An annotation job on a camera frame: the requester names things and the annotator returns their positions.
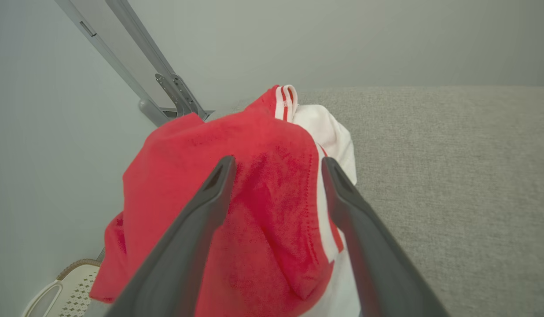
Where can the white perforated laundry basket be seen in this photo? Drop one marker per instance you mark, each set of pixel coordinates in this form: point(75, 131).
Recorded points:
point(74, 290)

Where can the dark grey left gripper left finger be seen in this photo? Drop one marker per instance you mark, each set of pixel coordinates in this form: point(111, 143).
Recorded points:
point(179, 264)

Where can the grey metal door hinge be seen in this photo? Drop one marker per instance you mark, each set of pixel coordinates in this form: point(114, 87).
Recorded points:
point(179, 94)

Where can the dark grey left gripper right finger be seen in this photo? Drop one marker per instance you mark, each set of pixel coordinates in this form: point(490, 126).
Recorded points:
point(382, 273)

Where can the red basketball jersey number 23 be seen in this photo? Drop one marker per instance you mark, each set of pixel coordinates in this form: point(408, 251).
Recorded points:
point(263, 176)

